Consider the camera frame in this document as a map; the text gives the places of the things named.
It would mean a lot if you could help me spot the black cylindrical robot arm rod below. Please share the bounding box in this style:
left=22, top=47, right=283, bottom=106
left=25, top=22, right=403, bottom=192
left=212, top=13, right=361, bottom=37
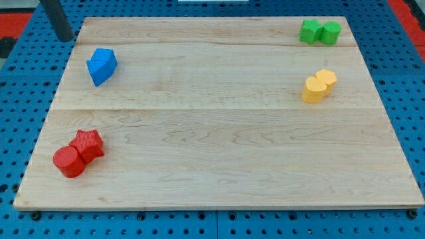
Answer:
left=39, top=0, right=75, bottom=42

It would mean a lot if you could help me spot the light wooden board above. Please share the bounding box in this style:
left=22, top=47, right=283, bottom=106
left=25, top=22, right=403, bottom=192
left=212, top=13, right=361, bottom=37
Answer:
left=14, top=17, right=424, bottom=211

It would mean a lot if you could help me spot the yellow heart block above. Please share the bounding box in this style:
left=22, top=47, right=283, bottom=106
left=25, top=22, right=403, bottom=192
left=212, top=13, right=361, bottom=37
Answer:
left=301, top=76, right=327, bottom=104

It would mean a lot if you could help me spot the yellow hexagon block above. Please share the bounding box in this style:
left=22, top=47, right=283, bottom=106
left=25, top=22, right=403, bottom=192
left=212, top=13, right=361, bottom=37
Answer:
left=315, top=69, right=337, bottom=96

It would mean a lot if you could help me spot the blue triangular block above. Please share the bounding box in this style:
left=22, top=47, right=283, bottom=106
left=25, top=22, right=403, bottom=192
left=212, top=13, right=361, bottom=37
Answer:
left=86, top=60, right=117, bottom=86

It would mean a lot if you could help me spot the blue cube block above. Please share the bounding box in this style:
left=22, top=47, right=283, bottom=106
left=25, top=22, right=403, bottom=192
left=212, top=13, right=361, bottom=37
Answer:
left=90, top=48, right=118, bottom=74

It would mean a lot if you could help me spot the red star block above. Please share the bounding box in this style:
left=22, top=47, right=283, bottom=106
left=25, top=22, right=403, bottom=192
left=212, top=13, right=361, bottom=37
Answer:
left=68, top=129, right=104, bottom=164

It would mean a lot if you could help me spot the green star block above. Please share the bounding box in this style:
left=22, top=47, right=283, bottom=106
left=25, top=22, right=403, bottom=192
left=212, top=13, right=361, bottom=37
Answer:
left=299, top=19, right=323, bottom=44

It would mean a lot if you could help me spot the green cylinder block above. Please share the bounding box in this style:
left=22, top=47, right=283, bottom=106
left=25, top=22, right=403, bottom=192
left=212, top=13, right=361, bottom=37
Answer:
left=319, top=21, right=342, bottom=45

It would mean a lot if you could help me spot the red cylinder block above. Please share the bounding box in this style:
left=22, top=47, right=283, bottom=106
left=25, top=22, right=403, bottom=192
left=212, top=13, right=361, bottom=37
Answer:
left=53, top=146, right=86, bottom=178

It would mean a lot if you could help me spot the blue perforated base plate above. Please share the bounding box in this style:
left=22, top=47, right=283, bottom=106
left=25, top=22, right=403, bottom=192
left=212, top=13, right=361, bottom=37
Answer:
left=1, top=0, right=424, bottom=238

